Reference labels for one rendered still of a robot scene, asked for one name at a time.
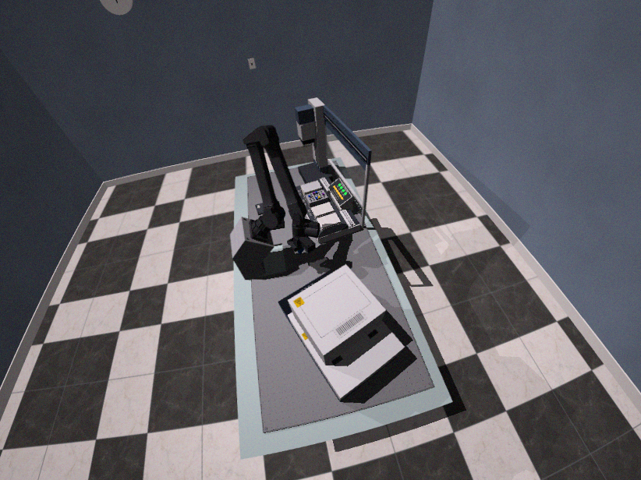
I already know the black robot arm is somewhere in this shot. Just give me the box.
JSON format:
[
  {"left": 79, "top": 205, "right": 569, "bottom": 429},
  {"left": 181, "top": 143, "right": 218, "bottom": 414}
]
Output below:
[{"left": 243, "top": 125, "right": 320, "bottom": 254}]

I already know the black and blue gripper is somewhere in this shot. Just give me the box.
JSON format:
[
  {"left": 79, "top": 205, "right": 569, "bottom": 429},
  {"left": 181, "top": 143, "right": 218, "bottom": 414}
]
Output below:
[{"left": 287, "top": 234, "right": 304, "bottom": 254}]

